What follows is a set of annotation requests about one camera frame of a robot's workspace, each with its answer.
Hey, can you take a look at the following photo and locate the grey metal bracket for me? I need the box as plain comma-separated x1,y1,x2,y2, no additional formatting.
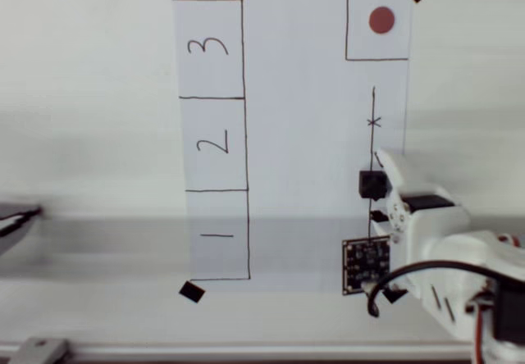
7,337,71,364

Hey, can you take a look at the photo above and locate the black camera cable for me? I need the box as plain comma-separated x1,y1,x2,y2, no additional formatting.
366,260,504,318

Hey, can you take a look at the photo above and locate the black cube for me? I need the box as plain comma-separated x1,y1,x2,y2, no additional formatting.
358,169,389,200

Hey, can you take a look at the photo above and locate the white paper sheet with drawn boxes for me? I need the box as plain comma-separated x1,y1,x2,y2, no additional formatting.
171,0,413,296

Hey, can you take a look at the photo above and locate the grey flat object with black edge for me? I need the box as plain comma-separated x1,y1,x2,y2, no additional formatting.
0,202,44,258

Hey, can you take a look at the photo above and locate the red servo wire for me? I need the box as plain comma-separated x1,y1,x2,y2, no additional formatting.
465,298,495,364

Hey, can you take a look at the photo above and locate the red round sticker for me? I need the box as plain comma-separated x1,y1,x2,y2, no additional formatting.
367,6,396,35

